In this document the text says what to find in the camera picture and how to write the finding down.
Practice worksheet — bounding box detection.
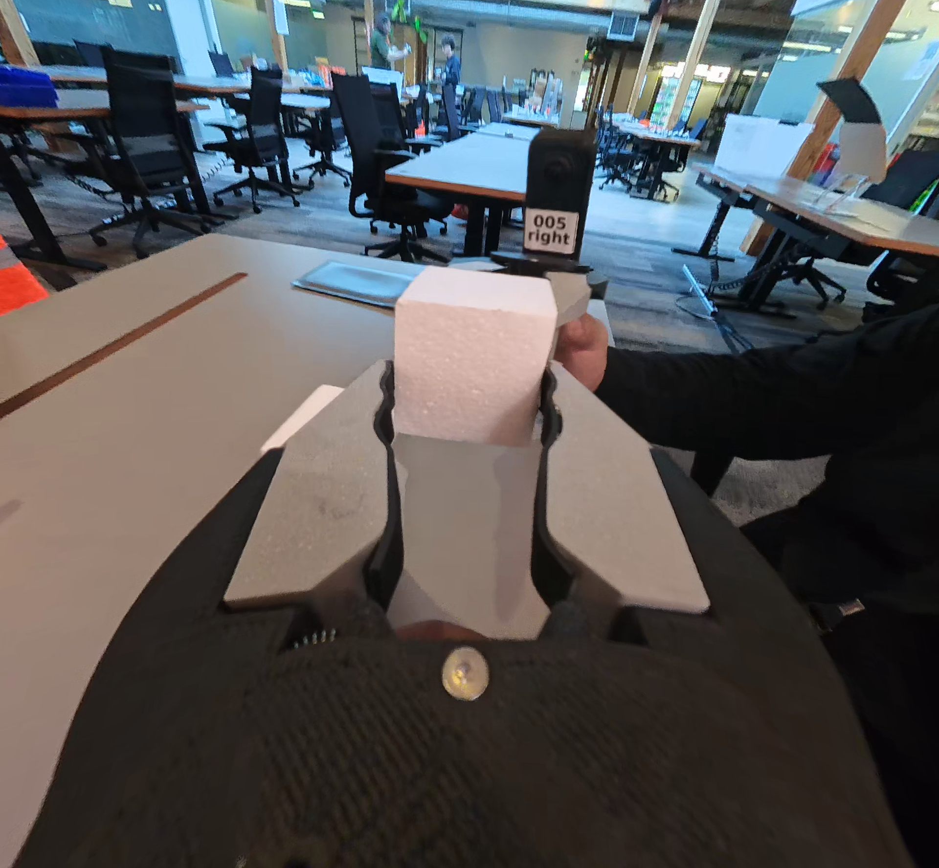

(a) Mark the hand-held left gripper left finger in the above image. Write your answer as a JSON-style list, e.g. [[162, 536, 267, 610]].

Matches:
[[224, 360, 406, 608]]

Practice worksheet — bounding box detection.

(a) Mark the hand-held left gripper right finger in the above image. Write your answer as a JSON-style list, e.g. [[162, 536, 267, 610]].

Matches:
[[532, 362, 713, 616]]

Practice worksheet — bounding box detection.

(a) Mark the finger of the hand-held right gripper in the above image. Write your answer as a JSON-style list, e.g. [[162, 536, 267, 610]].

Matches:
[[550, 274, 594, 328]]

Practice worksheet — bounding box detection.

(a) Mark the white hard foam cube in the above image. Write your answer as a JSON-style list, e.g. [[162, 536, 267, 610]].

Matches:
[[394, 267, 560, 447], [260, 384, 346, 454]]

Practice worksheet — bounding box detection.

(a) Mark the person's right forearm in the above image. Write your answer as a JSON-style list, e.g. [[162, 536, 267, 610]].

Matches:
[[594, 303, 939, 458]]

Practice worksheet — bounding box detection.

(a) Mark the person's right hand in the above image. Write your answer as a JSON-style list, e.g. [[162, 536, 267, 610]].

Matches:
[[554, 312, 611, 394]]

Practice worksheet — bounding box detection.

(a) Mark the white power strip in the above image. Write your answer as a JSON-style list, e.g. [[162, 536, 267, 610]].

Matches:
[[681, 265, 716, 319]]

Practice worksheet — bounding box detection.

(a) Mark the grey flat pouch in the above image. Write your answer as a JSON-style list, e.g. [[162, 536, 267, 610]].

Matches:
[[292, 261, 426, 312]]

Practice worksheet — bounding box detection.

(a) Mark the person's dark clothed body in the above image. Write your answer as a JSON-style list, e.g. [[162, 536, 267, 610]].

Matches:
[[690, 296, 939, 868]]

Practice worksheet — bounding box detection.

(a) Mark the clear acrylic stand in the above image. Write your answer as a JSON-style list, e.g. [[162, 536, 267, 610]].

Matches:
[[810, 175, 870, 212]]

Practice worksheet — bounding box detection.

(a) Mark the curved black white card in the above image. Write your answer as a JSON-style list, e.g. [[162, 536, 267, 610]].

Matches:
[[816, 78, 889, 183]]

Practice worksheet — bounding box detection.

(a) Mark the black office chair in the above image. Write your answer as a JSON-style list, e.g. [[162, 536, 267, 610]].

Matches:
[[866, 149, 939, 300]]

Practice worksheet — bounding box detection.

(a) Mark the orange traffic cone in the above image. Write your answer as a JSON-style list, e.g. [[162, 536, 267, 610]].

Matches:
[[0, 233, 48, 315]]

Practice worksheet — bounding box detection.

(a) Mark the cluster of black office chairs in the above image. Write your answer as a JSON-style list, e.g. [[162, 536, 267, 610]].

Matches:
[[73, 43, 456, 264]]

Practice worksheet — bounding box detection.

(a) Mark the blue bin stack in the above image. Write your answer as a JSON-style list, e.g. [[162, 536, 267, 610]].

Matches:
[[0, 65, 60, 110]]

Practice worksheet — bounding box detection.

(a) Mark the wooden support post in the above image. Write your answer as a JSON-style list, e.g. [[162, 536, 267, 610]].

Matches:
[[741, 0, 939, 256]]

